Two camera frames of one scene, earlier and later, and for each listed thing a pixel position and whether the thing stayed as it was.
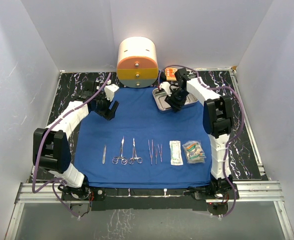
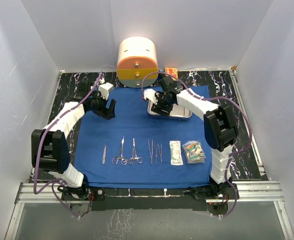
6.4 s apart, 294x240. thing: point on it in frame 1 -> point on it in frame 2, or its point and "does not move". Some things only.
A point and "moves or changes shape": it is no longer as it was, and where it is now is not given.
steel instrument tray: (159, 95) moves or changes shape
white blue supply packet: (194, 152) does not move
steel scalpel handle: (104, 156) does not move
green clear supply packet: (194, 152) does not move
